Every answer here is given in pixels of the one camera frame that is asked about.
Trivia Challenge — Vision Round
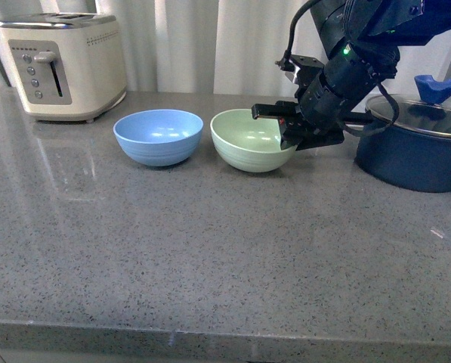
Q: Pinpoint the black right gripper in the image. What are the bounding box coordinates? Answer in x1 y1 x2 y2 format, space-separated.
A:
252 101 344 150

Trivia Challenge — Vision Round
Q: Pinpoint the green bowl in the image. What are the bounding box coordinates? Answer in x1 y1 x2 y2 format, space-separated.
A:
210 109 297 172

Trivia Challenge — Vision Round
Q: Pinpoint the blue bowl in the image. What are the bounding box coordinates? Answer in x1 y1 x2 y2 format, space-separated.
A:
113 109 203 167

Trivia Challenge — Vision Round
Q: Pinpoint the white curtain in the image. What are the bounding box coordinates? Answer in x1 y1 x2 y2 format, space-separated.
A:
0 0 451 98

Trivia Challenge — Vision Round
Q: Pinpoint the dark blue cooking pot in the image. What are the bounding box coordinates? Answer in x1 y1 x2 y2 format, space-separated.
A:
355 126 451 193

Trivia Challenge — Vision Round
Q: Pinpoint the glass lid with blue knob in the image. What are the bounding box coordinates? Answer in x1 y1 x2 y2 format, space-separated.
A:
365 74 451 139

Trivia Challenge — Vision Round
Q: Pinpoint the cream four-slot toaster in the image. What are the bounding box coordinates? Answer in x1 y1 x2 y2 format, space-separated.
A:
0 13 127 122

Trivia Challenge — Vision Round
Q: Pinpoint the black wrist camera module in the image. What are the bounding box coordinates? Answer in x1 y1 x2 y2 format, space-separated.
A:
275 54 324 89

